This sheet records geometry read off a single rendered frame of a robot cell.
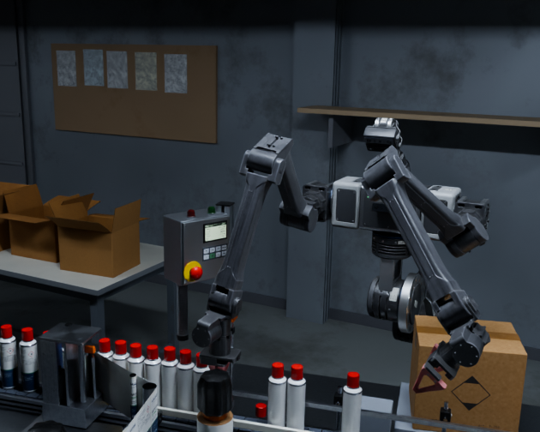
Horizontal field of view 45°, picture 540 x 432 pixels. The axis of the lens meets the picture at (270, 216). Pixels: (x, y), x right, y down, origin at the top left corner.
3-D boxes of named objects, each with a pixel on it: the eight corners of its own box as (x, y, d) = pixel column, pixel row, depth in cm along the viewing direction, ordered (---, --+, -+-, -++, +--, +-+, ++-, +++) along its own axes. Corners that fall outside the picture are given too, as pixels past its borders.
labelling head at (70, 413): (42, 421, 189) (37, 339, 183) (67, 399, 202) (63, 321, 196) (86, 429, 186) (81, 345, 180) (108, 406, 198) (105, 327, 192)
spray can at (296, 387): (284, 435, 185) (285, 369, 181) (288, 425, 190) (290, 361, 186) (302, 438, 184) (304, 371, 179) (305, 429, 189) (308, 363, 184)
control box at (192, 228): (163, 278, 192) (162, 214, 187) (211, 267, 202) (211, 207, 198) (182, 287, 184) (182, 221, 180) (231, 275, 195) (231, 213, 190)
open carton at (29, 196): (-13, 259, 369) (-18, 195, 360) (54, 237, 416) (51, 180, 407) (49, 272, 351) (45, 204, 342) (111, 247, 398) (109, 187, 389)
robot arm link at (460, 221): (387, 131, 169) (357, 153, 174) (392, 161, 159) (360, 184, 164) (485, 226, 188) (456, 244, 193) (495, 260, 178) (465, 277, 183)
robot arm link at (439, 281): (400, 156, 165) (367, 180, 170) (390, 153, 161) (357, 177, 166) (485, 311, 149) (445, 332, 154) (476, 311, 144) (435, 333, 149)
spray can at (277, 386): (265, 433, 186) (266, 367, 181) (269, 423, 191) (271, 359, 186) (283, 436, 185) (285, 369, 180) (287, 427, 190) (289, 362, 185)
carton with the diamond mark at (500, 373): (411, 429, 196) (418, 345, 189) (408, 390, 219) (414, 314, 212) (517, 440, 191) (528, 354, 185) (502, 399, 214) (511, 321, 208)
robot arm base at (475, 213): (482, 243, 197) (485, 203, 194) (477, 249, 190) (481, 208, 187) (453, 238, 201) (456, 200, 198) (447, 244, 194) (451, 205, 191)
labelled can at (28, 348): (19, 392, 206) (14, 331, 201) (28, 384, 211) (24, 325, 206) (33, 394, 205) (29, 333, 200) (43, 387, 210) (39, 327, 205)
